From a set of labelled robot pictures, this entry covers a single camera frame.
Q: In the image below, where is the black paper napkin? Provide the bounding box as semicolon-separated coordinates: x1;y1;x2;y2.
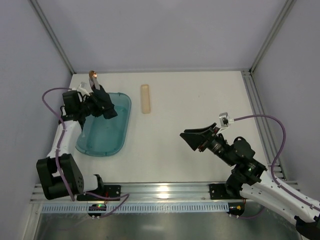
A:
91;85;118;120

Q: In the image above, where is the right side aluminium rail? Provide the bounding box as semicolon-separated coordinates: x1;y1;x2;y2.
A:
241;70;287;181

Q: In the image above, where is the right aluminium frame post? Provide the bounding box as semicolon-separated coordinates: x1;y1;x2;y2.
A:
249;0;297;75

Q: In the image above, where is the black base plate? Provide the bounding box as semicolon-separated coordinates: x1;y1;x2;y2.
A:
208;183;242;200
76;184;122;202

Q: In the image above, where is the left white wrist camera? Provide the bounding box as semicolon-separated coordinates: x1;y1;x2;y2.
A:
71;82;91;96

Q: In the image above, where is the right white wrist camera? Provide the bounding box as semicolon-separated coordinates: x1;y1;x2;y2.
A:
218;112;235;134

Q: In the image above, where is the white slotted cable duct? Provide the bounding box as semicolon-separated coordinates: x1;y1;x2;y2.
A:
41;202;229;214

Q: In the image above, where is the teal plastic basin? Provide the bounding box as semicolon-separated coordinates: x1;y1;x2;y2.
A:
75;92;132;157

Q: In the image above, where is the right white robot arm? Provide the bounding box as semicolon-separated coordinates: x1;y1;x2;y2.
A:
180;123;320;240

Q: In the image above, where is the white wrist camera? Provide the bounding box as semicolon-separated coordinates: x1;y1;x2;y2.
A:
71;82;91;96
218;112;235;134

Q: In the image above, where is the left aluminium frame post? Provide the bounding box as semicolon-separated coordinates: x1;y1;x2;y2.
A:
28;0;76;75

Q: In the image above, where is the copper spoon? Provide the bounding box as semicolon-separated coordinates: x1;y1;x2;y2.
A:
88;70;97;81

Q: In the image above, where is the beige cutlery case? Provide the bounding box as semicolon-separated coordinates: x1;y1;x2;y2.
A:
140;84;151;114

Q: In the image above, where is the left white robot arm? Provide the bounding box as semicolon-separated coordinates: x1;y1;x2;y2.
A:
36;90;104;201

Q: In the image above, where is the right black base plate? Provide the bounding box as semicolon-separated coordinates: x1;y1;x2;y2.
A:
208;183;242;200

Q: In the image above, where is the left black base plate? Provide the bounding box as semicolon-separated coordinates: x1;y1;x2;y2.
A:
76;184;122;202

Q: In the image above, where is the aluminium frame post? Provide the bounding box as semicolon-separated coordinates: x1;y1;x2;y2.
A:
249;0;297;75
28;0;76;75

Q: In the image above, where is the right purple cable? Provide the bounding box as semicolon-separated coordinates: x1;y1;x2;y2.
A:
231;114;320;220

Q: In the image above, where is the aluminium front rail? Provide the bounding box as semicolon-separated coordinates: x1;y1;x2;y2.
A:
29;181;304;204

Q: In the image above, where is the aluminium rail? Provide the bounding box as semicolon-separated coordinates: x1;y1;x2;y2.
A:
29;181;304;204
241;70;287;181

